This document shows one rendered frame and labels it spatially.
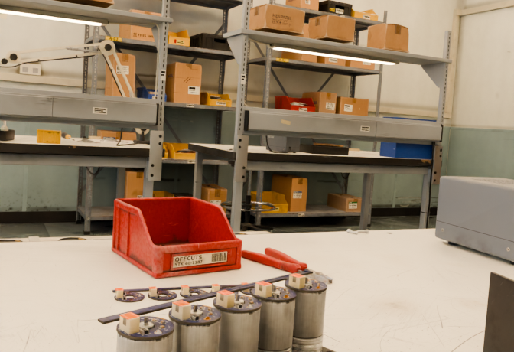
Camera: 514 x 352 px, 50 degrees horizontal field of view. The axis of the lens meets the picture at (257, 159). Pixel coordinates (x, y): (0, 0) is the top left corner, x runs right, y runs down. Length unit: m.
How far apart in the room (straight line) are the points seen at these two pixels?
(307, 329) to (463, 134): 6.11
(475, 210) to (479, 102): 5.54
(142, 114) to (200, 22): 2.50
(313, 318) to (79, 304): 0.22
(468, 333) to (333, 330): 0.11
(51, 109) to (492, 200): 2.03
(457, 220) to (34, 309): 0.56
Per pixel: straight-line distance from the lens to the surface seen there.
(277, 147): 3.00
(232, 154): 2.77
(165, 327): 0.26
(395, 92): 6.03
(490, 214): 0.77
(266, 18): 2.88
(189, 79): 4.45
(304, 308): 0.32
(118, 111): 2.55
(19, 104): 2.50
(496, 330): 0.41
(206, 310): 0.28
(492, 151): 6.14
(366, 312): 0.50
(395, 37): 3.34
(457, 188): 0.81
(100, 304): 0.48
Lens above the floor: 0.90
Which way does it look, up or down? 4 degrees down
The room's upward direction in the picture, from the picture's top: 4 degrees clockwise
